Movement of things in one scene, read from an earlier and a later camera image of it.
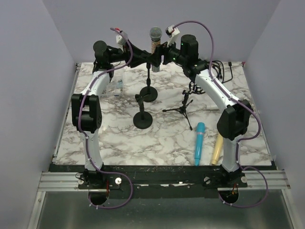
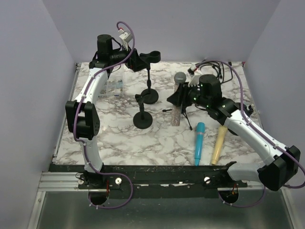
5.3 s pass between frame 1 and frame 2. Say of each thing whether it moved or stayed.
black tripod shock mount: stayed
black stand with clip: stayed
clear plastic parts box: stayed
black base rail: stayed
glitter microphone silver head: moved
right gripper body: moved
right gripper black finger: moved
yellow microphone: stayed
